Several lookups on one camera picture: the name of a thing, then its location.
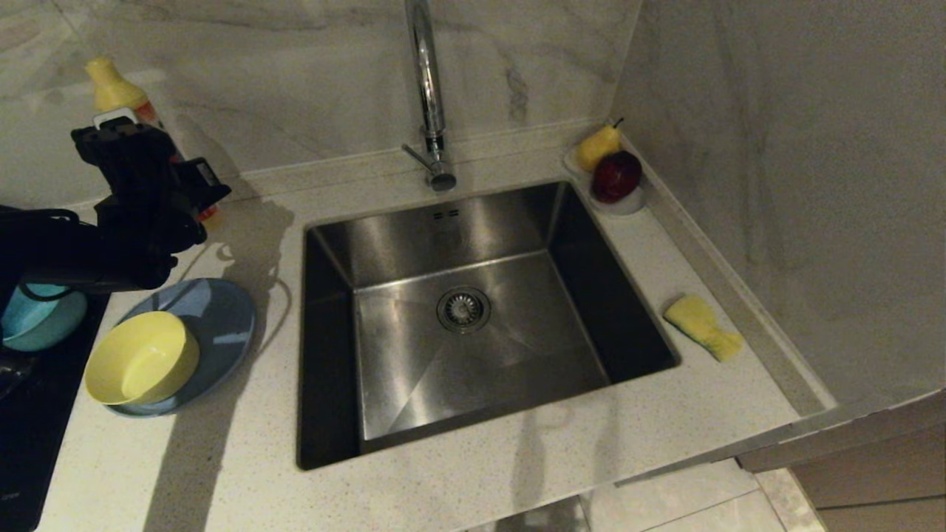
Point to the yellow sponge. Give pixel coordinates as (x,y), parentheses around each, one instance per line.
(698,321)

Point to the teal bowl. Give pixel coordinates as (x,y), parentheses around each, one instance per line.
(44,325)

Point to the metal sink drain strainer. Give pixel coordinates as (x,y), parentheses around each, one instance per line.
(464,309)

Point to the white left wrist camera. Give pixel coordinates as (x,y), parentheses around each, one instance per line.
(114,117)

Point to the chrome faucet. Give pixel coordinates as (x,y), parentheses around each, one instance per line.
(429,89)

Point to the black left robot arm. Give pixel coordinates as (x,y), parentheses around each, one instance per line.
(59,251)

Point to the yellow bowl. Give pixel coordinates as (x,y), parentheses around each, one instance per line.
(140,358)

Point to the small white dish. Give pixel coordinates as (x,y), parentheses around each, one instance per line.
(628,207)

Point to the stainless steel sink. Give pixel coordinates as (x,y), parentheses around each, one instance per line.
(473,384)

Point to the red apple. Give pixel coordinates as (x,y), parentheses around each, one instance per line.
(616,177)

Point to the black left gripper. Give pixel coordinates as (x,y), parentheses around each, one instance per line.
(148,222)

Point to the yellow pear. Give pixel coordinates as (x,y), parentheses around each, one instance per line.
(595,151)

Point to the blue plate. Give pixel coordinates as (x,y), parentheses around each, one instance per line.
(222,325)

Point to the black induction cooktop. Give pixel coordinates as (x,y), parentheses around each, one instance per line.
(29,458)

